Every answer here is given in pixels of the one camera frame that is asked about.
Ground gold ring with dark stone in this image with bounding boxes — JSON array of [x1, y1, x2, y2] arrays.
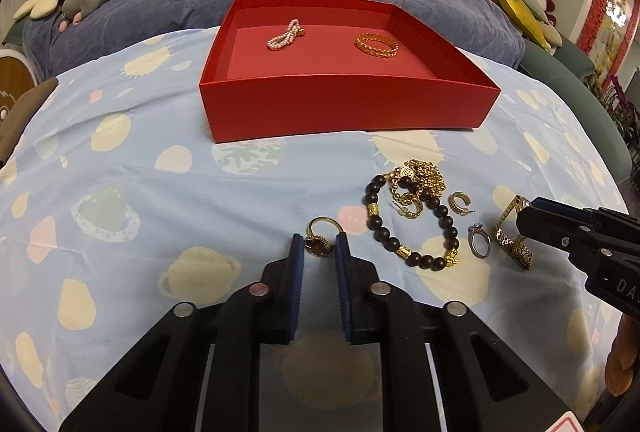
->
[[306, 216, 343, 259]]

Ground silver ring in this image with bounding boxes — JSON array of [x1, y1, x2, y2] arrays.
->
[[467, 222, 496, 259]]

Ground gold chain bangle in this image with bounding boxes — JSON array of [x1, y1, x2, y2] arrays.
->
[[355, 32, 399, 59]]

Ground person's right hand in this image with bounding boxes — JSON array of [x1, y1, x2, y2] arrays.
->
[[604, 312, 640, 398]]

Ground gold hoop earring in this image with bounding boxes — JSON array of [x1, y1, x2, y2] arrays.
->
[[448, 192, 476, 216], [397, 192, 425, 219]]

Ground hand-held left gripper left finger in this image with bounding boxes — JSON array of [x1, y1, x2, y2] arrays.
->
[[59, 233, 306, 432]]

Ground potted plants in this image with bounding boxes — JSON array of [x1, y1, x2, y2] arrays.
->
[[595, 67, 640, 148]]

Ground gold pillow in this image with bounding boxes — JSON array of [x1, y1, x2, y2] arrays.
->
[[487, 0, 551, 55]]

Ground round white wooden disc device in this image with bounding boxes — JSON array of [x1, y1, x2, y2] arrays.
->
[[0, 44, 43, 123]]

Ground pink pearl bracelet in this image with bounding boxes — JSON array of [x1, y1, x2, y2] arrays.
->
[[266, 18, 307, 51]]

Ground red cardboard box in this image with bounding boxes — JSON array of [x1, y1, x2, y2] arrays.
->
[[198, 0, 502, 144]]

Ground beige cushion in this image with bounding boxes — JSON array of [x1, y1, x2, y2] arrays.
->
[[537, 23, 564, 56]]

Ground red and white card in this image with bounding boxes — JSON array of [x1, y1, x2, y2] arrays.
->
[[537, 414, 583, 432]]

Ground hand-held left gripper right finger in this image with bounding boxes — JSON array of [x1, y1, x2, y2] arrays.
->
[[334, 232, 543, 432]]

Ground gold chain necklace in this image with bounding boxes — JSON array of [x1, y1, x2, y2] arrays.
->
[[387, 158, 448, 208]]

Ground dark wooden bead bracelet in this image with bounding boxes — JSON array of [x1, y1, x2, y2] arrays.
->
[[363, 176, 461, 271]]

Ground green sofa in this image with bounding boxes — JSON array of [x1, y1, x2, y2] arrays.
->
[[465, 0, 636, 185]]

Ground gold watch band bracelet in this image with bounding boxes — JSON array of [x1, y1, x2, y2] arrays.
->
[[494, 194, 534, 271]]

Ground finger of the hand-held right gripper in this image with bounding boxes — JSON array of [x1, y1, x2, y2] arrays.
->
[[530, 197, 601, 233], [515, 208, 601, 264]]

